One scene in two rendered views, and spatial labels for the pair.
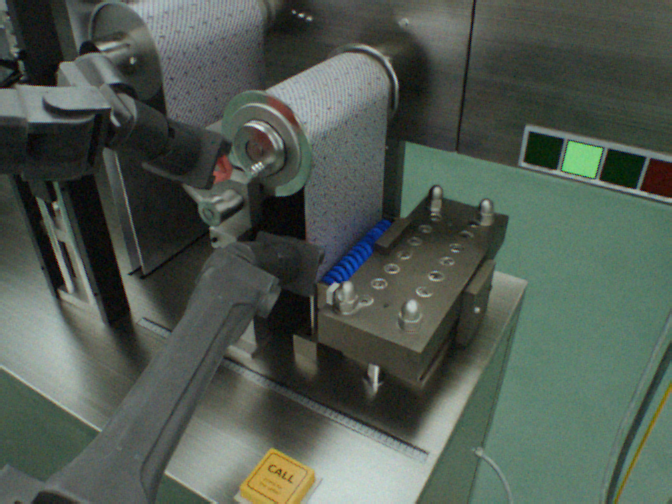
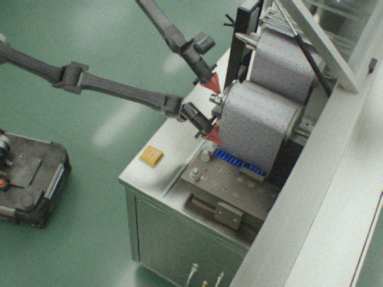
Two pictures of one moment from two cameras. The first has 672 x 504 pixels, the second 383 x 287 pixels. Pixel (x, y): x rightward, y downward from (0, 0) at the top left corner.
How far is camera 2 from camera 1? 1.34 m
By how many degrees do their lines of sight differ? 60
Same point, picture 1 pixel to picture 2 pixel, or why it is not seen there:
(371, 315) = (200, 165)
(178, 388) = (112, 87)
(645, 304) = not seen: outside the picture
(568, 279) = not seen: outside the picture
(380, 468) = (157, 184)
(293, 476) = (152, 157)
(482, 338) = (221, 227)
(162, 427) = (101, 85)
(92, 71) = (201, 38)
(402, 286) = (218, 176)
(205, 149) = (201, 76)
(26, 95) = (174, 31)
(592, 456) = not seen: outside the picture
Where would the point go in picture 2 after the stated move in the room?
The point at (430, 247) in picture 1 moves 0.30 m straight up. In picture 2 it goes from (246, 189) to (263, 138)
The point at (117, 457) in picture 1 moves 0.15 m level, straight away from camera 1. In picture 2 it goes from (91, 78) to (128, 65)
